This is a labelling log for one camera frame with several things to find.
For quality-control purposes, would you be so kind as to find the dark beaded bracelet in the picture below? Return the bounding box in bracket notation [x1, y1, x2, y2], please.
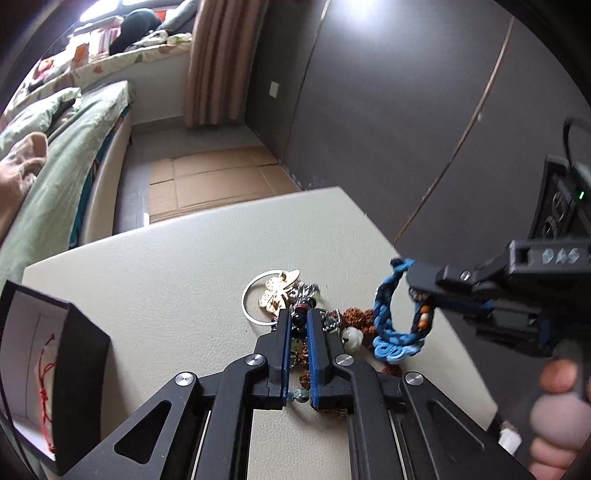
[285, 295, 319, 404]

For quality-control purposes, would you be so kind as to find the grey pillow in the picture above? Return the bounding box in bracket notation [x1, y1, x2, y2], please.
[159, 0, 199, 35]

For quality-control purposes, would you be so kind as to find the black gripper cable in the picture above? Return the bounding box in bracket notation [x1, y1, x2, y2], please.
[562, 117, 591, 167]

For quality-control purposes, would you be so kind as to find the pale green floral quilt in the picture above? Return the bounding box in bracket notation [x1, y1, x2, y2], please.
[0, 88, 84, 153]

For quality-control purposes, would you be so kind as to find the gold butterfly brooch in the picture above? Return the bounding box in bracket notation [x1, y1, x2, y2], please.
[257, 270, 301, 317]

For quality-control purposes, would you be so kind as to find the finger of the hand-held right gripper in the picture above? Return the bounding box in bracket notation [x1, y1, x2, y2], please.
[410, 287, 553, 358]
[405, 242, 513, 298]

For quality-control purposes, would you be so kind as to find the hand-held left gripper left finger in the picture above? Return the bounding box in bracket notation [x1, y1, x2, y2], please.
[62, 310, 294, 480]

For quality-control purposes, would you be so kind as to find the bed with green sheet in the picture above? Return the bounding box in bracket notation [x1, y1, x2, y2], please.
[0, 80, 134, 287]

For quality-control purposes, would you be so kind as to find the brown seed bead bracelet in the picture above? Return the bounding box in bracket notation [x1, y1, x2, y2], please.
[295, 305, 404, 418]

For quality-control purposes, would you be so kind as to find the dark brown wardrobe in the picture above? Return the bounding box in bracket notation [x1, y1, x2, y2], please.
[244, 0, 591, 361]

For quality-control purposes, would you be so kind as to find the silver fringed ornament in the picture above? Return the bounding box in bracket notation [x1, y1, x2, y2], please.
[288, 281, 321, 302]

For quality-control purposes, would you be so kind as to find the pink striped box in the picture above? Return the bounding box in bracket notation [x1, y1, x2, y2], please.
[95, 28, 121, 54]

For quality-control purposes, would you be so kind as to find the small white object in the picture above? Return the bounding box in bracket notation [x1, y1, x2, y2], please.
[499, 428, 522, 455]

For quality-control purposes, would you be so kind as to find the pink fleece blanket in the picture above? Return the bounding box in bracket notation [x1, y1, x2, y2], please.
[0, 131, 49, 241]

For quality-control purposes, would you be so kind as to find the pile of soft toys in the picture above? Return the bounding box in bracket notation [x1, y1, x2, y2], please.
[28, 60, 61, 90]

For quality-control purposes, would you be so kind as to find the beige curtain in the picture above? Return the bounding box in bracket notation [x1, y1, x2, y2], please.
[184, 0, 271, 129]

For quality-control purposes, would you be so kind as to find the floral window seat cushion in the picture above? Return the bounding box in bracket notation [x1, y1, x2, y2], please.
[28, 32, 195, 88]

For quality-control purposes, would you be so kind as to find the flattened cardboard sheet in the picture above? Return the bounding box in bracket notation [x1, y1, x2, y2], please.
[147, 144, 305, 224]

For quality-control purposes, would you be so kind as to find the blue braided bracelet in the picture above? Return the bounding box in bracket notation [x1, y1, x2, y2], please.
[372, 257, 437, 365]

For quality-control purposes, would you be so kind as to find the black jewelry box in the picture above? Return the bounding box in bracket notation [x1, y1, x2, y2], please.
[0, 279, 112, 476]

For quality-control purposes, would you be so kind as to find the red string bracelet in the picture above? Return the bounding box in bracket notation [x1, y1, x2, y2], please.
[36, 335, 58, 455]

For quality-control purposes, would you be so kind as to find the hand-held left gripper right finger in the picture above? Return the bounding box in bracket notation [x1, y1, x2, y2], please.
[307, 309, 534, 480]

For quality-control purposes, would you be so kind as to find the person's right hand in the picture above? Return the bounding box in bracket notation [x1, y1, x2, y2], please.
[529, 359, 591, 480]

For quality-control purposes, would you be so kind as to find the silver bangle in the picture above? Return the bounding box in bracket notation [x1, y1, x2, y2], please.
[242, 271, 305, 328]

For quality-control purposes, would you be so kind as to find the black bag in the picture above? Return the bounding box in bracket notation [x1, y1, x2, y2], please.
[108, 9, 162, 55]

